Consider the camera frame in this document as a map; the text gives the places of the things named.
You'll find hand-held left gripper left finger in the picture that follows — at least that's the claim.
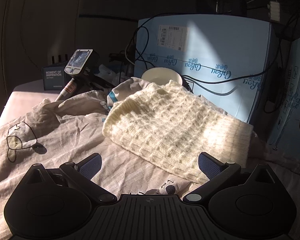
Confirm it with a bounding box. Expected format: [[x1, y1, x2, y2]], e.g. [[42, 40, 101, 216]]
[[22, 154, 118, 203]]

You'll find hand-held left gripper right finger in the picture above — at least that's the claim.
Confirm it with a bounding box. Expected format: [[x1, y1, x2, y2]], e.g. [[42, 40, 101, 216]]
[[182, 152, 280, 203]]

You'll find cream knit sweater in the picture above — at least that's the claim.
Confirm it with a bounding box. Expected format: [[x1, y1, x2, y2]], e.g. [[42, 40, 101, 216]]
[[102, 80, 254, 184]]

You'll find white plastic bag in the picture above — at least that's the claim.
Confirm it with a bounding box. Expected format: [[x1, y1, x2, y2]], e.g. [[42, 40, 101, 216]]
[[97, 64, 127, 86]]

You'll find black router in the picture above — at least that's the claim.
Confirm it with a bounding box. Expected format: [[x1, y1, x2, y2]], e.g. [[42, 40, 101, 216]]
[[50, 54, 68, 67]]

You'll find small dark box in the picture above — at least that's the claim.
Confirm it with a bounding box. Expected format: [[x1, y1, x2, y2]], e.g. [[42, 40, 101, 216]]
[[42, 64, 67, 91]]

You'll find beige printed bed sheet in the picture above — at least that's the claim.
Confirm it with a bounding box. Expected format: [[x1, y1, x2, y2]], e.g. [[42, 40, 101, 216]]
[[0, 76, 300, 240]]

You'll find pale mattress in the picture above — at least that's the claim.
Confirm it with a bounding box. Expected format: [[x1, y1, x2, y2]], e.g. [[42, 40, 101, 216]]
[[0, 80, 65, 130]]

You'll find white bowl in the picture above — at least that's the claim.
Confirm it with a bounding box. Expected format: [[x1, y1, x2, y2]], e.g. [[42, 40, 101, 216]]
[[141, 67, 183, 87]]

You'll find small light blue cardboard box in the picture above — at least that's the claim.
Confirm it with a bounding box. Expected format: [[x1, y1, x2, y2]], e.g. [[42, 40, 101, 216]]
[[267, 34, 300, 176]]

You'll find large light blue cardboard box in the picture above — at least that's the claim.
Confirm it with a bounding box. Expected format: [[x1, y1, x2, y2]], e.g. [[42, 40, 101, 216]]
[[134, 14, 278, 125]]

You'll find black cable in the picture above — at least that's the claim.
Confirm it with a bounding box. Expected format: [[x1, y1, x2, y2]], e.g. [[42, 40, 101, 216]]
[[181, 55, 277, 98], [133, 17, 165, 67]]

